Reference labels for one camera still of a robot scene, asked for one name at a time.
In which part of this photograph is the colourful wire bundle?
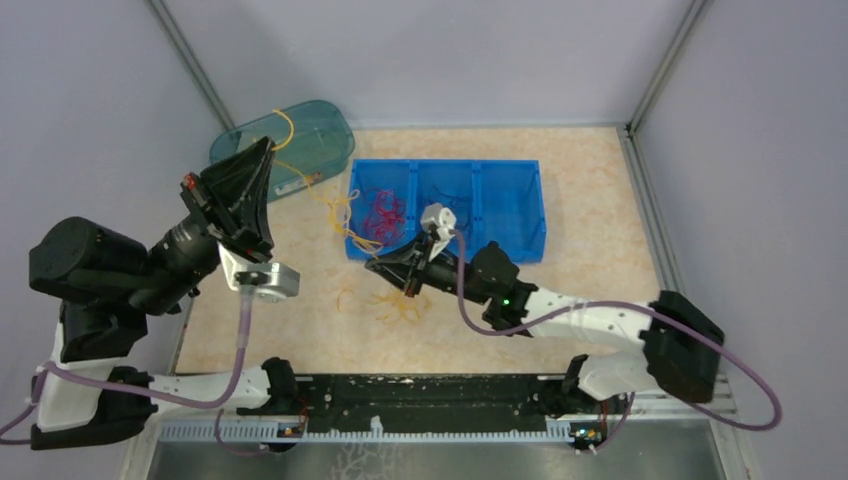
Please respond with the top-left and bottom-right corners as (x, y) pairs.
(336, 288), (432, 326)

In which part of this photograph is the yellow wire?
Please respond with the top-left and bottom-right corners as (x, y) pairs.
(270, 107), (386, 256)

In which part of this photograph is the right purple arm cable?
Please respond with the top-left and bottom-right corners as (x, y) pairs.
(450, 228), (784, 456)

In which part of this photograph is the purple wire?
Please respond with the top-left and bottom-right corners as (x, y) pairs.
(427, 186), (475, 240)

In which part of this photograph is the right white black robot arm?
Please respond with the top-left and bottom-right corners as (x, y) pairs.
(365, 237), (724, 412)

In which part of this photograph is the teal transparent plastic tub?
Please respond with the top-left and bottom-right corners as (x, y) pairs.
(209, 100), (355, 202)

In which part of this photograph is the blue three-compartment plastic bin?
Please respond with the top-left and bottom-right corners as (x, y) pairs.
(350, 159), (547, 263)

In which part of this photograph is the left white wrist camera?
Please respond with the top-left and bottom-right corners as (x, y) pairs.
(218, 244), (301, 302)

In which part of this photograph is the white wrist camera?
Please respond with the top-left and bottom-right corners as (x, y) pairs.
(218, 244), (301, 302)
(420, 203), (456, 261)

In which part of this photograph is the aluminium frame rail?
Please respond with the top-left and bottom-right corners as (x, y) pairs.
(137, 374), (738, 423)

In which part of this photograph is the white slotted cable duct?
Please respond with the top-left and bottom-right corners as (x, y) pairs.
(159, 417), (574, 444)

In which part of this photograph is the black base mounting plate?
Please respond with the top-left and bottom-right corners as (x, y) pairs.
(286, 374), (625, 434)

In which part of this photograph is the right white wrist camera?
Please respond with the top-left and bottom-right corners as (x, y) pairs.
(420, 203), (456, 261)

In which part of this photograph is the red wire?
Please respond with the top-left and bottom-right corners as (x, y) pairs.
(360, 186), (409, 250)

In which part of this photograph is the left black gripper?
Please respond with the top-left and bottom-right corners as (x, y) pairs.
(129, 133), (281, 313)

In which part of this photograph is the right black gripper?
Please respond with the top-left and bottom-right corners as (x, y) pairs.
(366, 229), (490, 305)

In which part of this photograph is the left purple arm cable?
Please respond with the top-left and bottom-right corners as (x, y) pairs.
(0, 291), (256, 458)

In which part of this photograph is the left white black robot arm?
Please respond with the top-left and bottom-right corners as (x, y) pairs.
(27, 137), (300, 451)

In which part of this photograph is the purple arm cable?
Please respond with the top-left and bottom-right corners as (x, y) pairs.
(0, 291), (256, 458)
(450, 228), (784, 456)

